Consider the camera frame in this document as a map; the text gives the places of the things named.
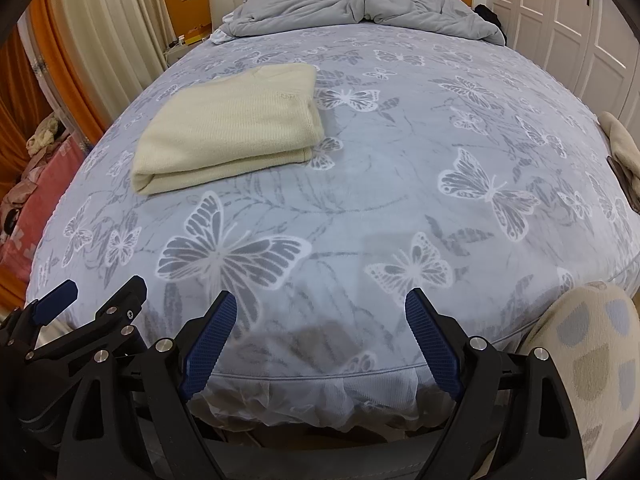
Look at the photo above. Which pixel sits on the yellow box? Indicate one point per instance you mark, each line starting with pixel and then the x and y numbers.
pixel 194 34

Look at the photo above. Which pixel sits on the cream curtain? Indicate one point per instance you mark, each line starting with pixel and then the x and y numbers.
pixel 110 35

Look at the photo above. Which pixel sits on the orange curtain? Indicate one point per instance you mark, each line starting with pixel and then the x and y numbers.
pixel 65 70

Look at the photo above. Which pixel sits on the person's leg in spotted pants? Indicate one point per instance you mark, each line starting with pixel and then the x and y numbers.
pixel 595 360

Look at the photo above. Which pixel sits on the cream crumpled cloth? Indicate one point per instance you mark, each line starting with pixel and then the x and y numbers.
pixel 45 135

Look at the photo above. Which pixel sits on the pink floral blanket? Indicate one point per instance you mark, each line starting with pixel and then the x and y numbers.
pixel 35 200

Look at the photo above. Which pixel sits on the cream knitted sweater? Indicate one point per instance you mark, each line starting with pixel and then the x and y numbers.
pixel 230 125

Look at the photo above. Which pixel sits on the white nightstand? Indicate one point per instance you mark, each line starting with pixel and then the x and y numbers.
pixel 182 52

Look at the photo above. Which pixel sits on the bed with butterfly sheet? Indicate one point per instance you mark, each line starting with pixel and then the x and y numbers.
pixel 375 160

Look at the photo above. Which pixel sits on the grey duvet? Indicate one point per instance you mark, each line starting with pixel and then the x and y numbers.
pixel 360 7

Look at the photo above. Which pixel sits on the black clothing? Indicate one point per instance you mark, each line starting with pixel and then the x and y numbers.
pixel 490 20

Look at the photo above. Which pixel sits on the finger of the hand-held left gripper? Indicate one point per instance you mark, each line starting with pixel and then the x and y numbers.
pixel 117 310
pixel 52 302

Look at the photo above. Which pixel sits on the white wardrobe doors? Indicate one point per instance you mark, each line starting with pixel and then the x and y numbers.
pixel 570 25

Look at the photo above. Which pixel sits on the beige plush cloth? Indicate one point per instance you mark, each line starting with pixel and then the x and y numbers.
pixel 625 140

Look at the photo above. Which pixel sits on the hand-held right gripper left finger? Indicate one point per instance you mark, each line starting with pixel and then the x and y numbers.
pixel 210 345

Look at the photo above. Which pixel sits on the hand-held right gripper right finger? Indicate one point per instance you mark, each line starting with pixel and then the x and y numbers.
pixel 432 345

